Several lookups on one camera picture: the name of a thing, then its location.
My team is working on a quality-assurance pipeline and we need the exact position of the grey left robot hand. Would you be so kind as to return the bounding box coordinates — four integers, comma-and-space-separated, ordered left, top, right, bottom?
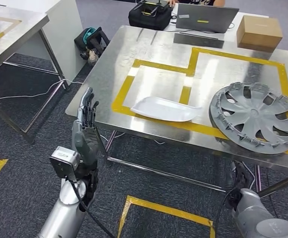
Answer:
71, 87, 100, 165

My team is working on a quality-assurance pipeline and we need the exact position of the white plastic panel part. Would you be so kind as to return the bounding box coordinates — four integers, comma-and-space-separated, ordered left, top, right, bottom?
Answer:
130, 96, 203, 123

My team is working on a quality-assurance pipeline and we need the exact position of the steel workbench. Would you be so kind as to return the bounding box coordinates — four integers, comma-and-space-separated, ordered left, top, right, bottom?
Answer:
0, 1, 70, 144
65, 25, 288, 199

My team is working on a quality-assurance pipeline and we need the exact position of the yellow workbench tape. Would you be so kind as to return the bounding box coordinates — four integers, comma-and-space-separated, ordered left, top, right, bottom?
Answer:
111, 47, 288, 159
0, 13, 22, 52

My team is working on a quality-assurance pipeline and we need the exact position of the black teal bag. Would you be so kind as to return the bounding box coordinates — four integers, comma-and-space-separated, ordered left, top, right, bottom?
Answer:
74, 27, 110, 66

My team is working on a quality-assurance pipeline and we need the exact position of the white cabinet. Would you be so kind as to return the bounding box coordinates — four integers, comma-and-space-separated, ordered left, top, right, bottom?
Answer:
0, 0, 88, 87

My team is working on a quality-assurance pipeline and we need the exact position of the black carry bag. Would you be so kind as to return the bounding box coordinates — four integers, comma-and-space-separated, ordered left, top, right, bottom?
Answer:
129, 0, 174, 31

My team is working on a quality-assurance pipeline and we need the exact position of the grey laptop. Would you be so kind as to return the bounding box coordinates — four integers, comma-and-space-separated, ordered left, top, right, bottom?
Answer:
175, 3, 240, 34

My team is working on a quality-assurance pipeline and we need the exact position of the person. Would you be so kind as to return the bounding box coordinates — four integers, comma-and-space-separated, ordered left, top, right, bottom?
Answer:
167, 0, 226, 7

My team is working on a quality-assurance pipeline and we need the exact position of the grey wheel hubcap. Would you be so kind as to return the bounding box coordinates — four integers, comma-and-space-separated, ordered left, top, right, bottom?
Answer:
209, 82, 288, 155

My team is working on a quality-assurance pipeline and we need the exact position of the cardboard box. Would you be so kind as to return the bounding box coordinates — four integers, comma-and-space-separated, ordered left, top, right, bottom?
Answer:
237, 14, 283, 53

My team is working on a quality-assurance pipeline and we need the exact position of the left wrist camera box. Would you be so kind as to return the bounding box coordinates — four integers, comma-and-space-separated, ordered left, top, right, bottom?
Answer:
48, 146, 81, 182

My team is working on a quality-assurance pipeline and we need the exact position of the black left wrist camera cable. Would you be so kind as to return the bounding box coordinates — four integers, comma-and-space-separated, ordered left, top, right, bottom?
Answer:
68, 179, 116, 238

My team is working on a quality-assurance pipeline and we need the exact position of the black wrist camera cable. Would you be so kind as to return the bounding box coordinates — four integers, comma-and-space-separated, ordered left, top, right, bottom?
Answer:
68, 179, 116, 238
215, 187, 237, 232

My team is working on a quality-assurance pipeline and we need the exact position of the white floor cable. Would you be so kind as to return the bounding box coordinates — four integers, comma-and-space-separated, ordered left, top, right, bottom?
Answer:
0, 78, 84, 101

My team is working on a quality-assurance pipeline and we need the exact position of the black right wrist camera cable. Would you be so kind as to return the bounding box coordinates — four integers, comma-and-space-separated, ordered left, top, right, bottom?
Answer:
215, 187, 237, 232

